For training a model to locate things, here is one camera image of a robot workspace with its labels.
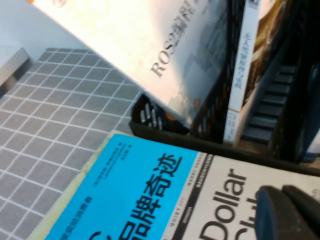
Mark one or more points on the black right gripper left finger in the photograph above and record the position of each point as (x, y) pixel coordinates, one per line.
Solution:
(270, 217)

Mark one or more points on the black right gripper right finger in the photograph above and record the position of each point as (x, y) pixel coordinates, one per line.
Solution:
(305, 202)

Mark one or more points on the white ROS2 book orange trim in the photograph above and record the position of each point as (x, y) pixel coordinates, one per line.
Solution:
(140, 45)

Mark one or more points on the black plastic book stand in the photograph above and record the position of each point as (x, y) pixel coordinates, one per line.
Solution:
(217, 112)

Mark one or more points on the Billion Dollar Brand Club book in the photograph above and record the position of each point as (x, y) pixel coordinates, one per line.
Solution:
(140, 190)

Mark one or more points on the white spine driverless car book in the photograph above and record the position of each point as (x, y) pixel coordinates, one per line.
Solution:
(246, 62)

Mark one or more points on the grey checked tablecloth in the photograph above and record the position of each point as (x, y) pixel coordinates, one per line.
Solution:
(50, 125)

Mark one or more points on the pale flat board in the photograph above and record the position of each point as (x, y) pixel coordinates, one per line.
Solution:
(12, 67)

